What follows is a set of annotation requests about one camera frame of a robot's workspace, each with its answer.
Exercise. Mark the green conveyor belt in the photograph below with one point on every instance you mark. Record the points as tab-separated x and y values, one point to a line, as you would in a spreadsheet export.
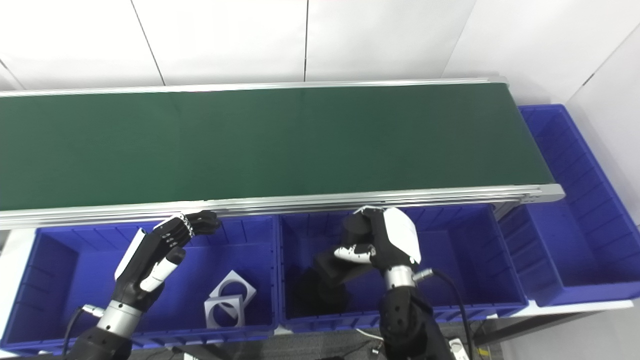
275	145
300	202

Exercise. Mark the black metal stand bar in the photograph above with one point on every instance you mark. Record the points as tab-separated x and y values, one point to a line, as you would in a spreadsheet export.
540	325

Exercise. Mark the blue bin with grey plates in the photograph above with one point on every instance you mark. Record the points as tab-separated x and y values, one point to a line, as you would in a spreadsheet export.
65	280

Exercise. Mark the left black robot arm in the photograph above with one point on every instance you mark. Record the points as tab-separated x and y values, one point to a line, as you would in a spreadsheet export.
107	330

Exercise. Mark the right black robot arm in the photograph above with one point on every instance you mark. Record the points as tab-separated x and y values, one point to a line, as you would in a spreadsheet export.
405	320

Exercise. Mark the blue bin with black parts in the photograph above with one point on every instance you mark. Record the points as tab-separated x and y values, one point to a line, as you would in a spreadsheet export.
465	260

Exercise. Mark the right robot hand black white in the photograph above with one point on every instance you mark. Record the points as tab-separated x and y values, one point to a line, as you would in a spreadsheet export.
395	240

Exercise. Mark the empty blue bin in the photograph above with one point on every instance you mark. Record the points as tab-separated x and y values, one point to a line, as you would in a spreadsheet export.
575	240

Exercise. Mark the black cylinder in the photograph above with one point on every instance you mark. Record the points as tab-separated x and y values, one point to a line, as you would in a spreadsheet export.
345	270

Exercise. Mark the grey square plate round hole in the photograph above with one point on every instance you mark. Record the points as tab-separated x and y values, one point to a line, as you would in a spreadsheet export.
211	315
245	289

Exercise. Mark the black part in bin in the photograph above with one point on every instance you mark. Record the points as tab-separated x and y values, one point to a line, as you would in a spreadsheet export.
315	300

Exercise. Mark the white power strip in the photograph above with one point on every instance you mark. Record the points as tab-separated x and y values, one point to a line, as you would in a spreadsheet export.
459	350

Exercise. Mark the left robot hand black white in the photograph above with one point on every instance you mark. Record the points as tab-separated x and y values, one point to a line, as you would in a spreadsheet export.
150	260

